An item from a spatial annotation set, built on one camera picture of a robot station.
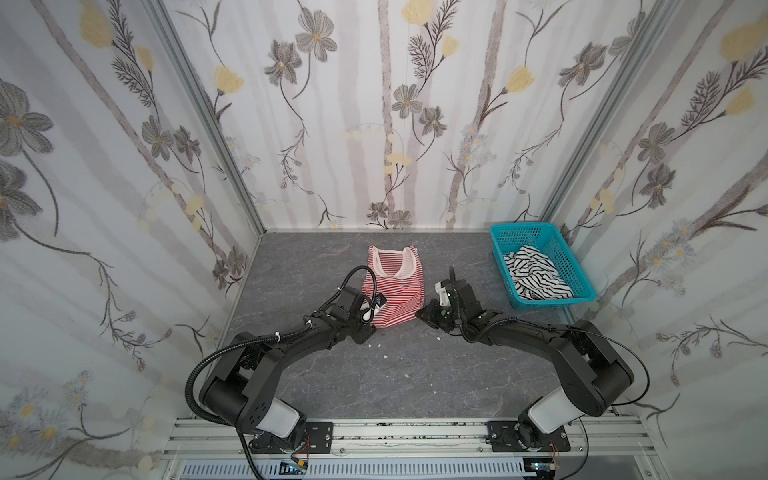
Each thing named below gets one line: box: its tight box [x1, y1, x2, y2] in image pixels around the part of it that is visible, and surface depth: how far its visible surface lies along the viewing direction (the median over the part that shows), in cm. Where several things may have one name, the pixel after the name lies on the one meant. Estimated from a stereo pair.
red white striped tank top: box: [362, 245, 425, 329], surface depth 104 cm
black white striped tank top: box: [504, 245, 574, 300], surface depth 104 cm
